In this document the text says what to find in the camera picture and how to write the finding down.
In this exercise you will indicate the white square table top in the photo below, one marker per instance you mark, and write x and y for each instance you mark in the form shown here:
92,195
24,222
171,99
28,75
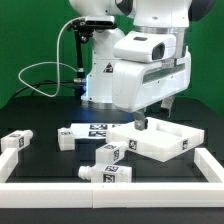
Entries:
161,141

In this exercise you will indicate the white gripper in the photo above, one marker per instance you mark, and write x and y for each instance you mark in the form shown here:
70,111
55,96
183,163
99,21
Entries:
138,85

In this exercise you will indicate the white marker sheet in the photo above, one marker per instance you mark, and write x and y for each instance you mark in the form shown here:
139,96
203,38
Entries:
91,130

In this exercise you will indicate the black camera on stand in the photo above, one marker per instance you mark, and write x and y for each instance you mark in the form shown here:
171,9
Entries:
83,28

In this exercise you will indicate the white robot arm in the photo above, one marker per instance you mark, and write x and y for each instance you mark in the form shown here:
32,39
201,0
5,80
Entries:
140,55

